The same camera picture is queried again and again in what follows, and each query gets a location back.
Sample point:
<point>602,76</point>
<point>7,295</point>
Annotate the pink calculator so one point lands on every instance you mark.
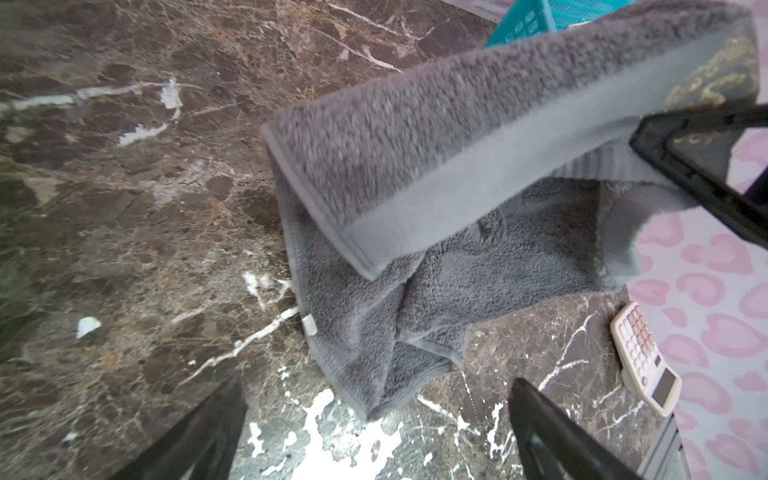
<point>644,370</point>

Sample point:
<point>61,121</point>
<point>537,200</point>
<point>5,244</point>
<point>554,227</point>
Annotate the teal plastic basket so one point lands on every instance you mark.
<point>529,18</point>

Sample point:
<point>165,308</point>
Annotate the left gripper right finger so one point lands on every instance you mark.
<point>552,446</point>

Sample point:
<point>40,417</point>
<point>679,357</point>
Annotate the grey towel gold emblem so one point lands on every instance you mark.
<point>417,205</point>

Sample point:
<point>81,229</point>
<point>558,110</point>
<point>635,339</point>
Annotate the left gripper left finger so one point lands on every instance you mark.
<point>202,445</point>

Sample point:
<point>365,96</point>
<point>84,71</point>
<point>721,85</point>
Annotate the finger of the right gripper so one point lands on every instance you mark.
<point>693,150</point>

